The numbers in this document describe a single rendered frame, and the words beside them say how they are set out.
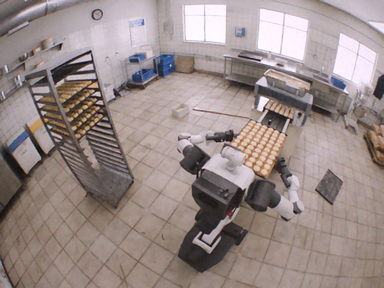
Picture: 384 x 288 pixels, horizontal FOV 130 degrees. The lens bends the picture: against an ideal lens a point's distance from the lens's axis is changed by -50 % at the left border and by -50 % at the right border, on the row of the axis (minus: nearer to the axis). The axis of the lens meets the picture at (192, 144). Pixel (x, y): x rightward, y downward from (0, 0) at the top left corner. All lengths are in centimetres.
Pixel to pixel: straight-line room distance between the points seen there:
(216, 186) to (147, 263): 140
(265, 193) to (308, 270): 164
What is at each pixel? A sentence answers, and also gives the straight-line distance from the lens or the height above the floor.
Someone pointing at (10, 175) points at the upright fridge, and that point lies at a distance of 355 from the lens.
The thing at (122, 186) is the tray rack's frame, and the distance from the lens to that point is 234.
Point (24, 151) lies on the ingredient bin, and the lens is 371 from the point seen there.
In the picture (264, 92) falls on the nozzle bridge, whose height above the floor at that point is 107.
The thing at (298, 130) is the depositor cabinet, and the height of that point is 79.
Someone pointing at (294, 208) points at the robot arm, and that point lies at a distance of 103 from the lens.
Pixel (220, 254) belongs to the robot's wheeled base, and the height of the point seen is 17.
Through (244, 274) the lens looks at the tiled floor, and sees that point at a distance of 201.
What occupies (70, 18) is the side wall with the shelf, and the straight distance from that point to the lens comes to 452.
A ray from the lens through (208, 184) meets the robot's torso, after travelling 86.
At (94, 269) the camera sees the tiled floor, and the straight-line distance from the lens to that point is 226.
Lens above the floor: 194
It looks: 42 degrees down
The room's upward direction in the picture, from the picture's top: 2 degrees counter-clockwise
